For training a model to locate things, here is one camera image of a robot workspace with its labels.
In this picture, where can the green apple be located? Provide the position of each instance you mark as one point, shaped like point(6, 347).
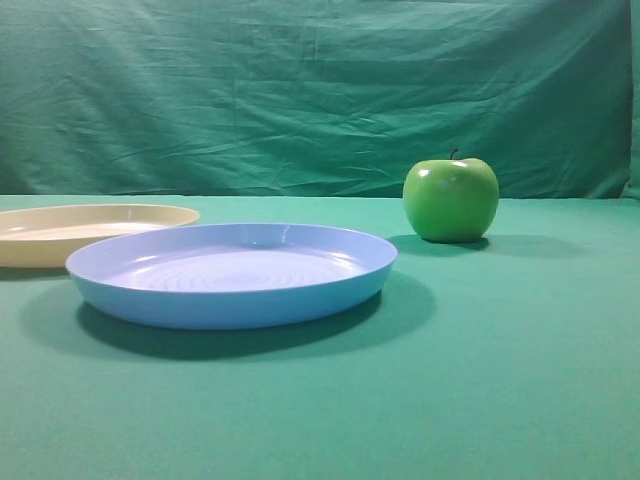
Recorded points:
point(451, 200)

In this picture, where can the green backdrop cloth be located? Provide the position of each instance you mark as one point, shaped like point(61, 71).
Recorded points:
point(317, 98)

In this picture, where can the green table cloth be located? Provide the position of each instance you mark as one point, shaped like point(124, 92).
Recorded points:
point(516, 358)

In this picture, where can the blue plastic plate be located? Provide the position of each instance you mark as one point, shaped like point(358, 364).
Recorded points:
point(232, 276)

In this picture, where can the yellow plastic plate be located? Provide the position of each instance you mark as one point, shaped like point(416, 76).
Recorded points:
point(44, 237)

